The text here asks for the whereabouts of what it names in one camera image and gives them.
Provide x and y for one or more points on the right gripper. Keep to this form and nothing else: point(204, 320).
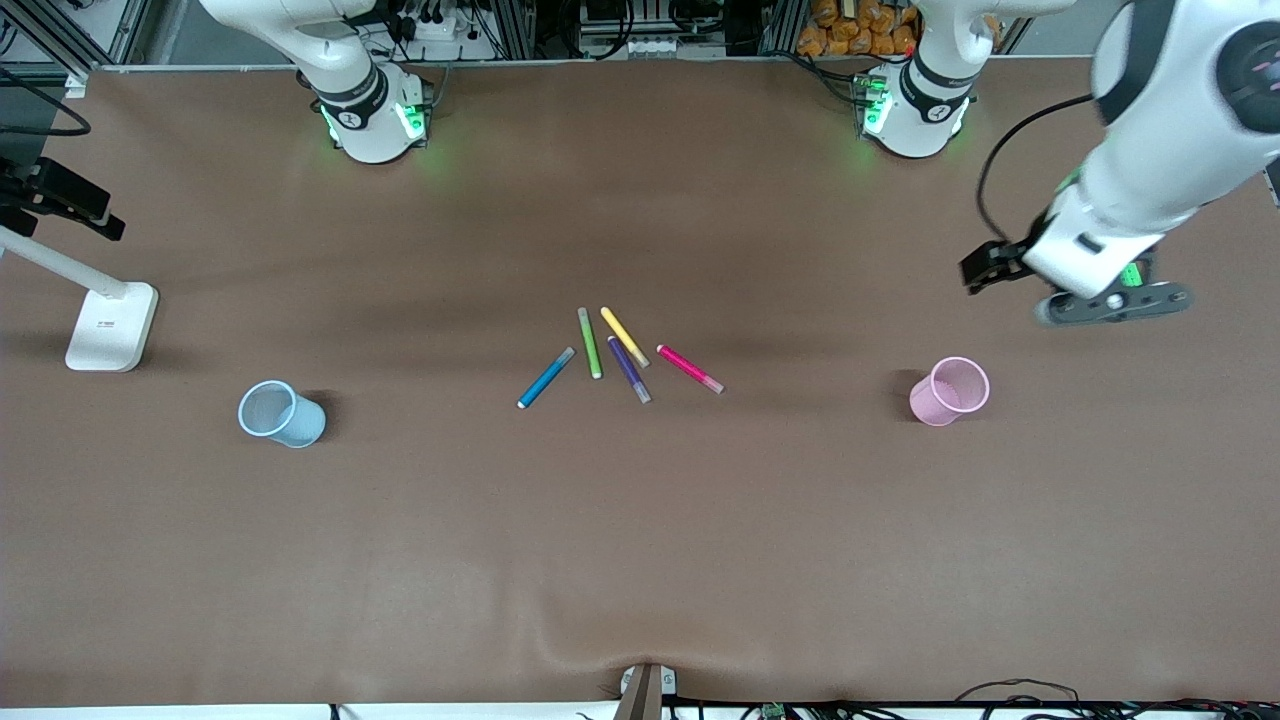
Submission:
point(22, 190)

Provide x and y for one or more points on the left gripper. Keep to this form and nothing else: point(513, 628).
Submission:
point(1012, 256)

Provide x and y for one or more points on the pink marker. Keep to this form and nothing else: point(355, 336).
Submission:
point(688, 367)

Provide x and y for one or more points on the blue marker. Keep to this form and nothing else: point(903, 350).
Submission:
point(546, 378)

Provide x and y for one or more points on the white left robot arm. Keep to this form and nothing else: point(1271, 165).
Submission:
point(1180, 120)

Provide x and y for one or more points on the white desk lamp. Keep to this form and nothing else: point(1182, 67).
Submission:
point(110, 330)

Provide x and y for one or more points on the pink mesh cup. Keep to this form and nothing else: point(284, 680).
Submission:
point(930, 405)

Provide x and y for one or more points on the orange snack packets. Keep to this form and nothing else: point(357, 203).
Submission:
point(850, 35)

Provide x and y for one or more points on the blue mesh cup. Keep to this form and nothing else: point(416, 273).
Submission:
point(300, 425)

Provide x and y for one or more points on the yellow marker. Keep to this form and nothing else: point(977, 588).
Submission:
point(624, 336)

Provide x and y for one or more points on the purple marker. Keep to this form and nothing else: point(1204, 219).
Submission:
point(628, 368)

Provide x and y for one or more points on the small white socket strip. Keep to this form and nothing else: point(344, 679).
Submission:
point(652, 46)

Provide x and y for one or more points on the green marker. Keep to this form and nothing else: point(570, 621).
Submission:
point(590, 343)

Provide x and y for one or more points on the white power strip with plugs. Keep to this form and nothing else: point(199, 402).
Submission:
point(440, 28)

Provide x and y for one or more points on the brown table mat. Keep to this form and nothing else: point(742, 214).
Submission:
point(640, 550)

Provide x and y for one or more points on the aluminium frame profile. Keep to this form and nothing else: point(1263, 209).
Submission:
point(60, 35)

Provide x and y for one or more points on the brown camera mount post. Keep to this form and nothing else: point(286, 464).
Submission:
point(643, 695)

